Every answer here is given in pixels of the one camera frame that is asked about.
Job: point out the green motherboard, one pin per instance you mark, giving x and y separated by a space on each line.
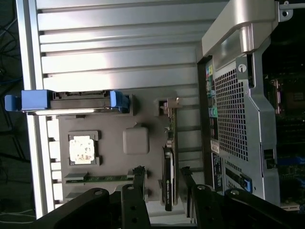
286 133

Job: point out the open PC case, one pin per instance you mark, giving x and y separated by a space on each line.
238 107

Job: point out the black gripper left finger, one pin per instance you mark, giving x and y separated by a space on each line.
135 205

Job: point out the silver CPU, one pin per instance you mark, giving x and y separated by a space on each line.
82 150

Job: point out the CPU socket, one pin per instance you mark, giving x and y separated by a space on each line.
295 95

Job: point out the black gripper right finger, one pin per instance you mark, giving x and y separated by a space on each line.
205 207

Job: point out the hard disk with blue caddy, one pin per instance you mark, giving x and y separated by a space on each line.
71 101

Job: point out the green RAM stick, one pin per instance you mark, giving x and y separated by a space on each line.
107 179

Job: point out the grey parts rack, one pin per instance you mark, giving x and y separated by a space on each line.
112 155

